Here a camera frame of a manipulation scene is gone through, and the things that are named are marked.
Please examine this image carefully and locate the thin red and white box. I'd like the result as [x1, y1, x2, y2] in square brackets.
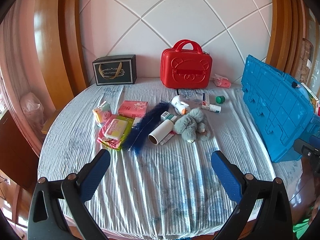
[159, 131, 176, 146]

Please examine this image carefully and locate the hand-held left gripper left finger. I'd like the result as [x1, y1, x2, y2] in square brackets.
[28, 149, 111, 240]

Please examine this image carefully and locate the green wet wipes pack pink lid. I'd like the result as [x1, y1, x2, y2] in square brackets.
[97, 114, 133, 151]

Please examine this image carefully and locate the green cloth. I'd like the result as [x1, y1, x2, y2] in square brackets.
[292, 219, 313, 240]

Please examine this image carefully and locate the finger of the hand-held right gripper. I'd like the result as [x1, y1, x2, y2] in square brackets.
[294, 137, 320, 158]
[303, 156, 320, 175]

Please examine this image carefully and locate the white duck plush toy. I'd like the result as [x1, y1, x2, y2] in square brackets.
[171, 95, 192, 116]

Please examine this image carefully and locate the large pink floral tissue pack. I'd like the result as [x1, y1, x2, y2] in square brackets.
[118, 100, 149, 119]

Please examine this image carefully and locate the dark wooden nightstand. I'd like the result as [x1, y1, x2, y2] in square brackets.
[0, 110, 46, 189]

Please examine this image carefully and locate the white and green box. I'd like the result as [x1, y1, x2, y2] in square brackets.
[160, 111, 178, 123]

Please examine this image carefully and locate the green printed carton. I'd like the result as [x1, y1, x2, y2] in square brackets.
[301, 82, 320, 115]

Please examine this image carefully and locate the blue plastic crate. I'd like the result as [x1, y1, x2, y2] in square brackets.
[241, 54, 320, 163]

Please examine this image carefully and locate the red bear-embossed suitcase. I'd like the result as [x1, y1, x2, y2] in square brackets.
[160, 39, 213, 89]

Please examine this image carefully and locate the clear plastic bag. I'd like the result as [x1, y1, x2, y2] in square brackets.
[21, 92, 45, 122]

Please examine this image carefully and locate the dark gift box gold ribbon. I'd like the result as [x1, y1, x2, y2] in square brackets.
[92, 54, 137, 86]

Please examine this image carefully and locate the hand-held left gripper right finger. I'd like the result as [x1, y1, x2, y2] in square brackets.
[211, 150, 293, 240]

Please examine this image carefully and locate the padded headboard with wooden frame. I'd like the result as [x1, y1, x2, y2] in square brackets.
[34, 0, 308, 100]

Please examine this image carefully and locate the blue feather brush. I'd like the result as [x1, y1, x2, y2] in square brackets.
[122, 100, 171, 156]

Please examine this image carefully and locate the small pink tissue pack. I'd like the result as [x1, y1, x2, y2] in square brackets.
[213, 74, 232, 89]

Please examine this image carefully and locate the pastel sanitary pad pack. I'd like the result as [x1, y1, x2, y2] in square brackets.
[93, 101, 112, 128]

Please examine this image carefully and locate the grey plush rabbit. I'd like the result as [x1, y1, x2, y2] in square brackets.
[173, 107, 212, 144]

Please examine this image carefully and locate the striped blue-white blanket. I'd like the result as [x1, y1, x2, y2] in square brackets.
[37, 77, 304, 233]

